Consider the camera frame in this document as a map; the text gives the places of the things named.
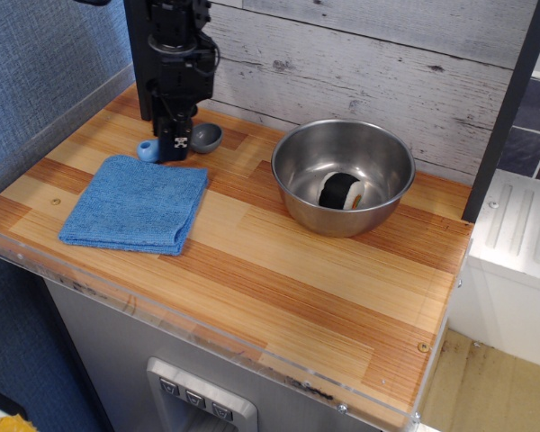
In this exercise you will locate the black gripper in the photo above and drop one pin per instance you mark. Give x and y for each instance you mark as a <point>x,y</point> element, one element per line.
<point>187,59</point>

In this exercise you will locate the blue handled grey spoon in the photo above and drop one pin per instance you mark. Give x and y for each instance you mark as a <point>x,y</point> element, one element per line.
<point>205,138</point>

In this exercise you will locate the blue folded cloth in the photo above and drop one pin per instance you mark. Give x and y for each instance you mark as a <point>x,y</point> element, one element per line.
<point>132,205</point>

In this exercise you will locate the stainless steel bowl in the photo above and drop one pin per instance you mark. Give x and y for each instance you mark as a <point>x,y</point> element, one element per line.
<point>380,160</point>

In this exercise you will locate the toy sushi roll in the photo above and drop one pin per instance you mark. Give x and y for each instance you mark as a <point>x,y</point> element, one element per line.
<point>340,191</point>

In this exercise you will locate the clear acrylic edge guard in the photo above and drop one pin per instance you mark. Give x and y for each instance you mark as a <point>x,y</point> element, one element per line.
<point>350,323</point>

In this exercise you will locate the silver dispenser button panel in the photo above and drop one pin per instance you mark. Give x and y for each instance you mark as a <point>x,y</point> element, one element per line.
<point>187,402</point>

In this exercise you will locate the yellow object at corner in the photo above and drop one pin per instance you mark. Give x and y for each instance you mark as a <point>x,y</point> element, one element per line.
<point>16,424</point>

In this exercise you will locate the white toy sink unit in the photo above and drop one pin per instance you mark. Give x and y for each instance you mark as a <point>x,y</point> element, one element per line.
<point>497,300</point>

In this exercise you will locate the dark grey right post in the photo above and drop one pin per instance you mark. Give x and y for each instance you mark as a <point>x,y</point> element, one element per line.
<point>526,62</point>

